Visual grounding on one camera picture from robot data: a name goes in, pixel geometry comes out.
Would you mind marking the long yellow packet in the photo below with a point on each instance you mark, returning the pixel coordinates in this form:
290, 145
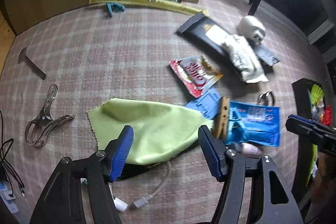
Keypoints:
147, 2

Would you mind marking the blue plastic plate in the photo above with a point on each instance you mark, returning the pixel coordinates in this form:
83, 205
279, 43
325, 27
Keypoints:
206, 104

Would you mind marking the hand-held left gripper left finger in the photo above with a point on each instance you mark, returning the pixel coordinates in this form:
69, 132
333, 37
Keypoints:
120, 155

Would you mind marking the black bin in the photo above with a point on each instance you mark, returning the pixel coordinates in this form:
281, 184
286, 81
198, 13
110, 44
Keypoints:
299, 92

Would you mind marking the yellow shuttlecock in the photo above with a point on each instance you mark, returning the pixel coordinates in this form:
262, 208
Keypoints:
316, 94

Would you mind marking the white packet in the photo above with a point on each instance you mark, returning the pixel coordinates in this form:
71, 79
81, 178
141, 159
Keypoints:
245, 58

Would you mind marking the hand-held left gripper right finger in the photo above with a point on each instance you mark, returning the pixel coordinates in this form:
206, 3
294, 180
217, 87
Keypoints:
212, 155

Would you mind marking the red wrapper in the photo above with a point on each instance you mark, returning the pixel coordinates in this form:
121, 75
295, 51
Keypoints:
326, 115

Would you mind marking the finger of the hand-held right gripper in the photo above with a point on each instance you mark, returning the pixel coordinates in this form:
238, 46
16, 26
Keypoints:
309, 129
302, 118

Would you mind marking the white blue charger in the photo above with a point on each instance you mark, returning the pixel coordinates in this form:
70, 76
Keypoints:
8, 192

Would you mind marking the large metal clip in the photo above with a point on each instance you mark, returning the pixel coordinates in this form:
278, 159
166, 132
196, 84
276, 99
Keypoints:
42, 121

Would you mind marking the red snack packet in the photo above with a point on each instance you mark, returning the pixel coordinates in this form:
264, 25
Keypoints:
195, 74

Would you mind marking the light green cloth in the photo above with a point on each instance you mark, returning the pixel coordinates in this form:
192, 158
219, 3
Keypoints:
157, 129

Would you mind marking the pine wood frame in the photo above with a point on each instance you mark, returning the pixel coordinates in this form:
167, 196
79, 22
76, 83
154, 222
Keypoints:
4, 29

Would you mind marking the black packet with pale label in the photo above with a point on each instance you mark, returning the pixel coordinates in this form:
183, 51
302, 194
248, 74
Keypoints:
202, 32

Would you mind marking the black tripod leg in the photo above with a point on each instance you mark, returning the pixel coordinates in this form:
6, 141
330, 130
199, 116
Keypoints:
254, 3

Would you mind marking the wooden clothespin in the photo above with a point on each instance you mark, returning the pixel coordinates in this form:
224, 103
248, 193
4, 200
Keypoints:
223, 119

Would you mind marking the teal plastic clip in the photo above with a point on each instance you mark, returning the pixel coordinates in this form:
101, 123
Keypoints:
113, 8

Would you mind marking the blue plastic packet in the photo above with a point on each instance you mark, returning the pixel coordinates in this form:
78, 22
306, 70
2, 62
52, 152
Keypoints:
260, 124

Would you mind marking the pink tube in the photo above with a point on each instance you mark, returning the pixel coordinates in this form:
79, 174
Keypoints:
248, 149

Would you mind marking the white plug adapter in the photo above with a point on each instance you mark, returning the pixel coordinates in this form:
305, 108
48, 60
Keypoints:
250, 26

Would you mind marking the small black packet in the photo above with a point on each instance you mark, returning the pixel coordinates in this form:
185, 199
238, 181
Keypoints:
266, 54

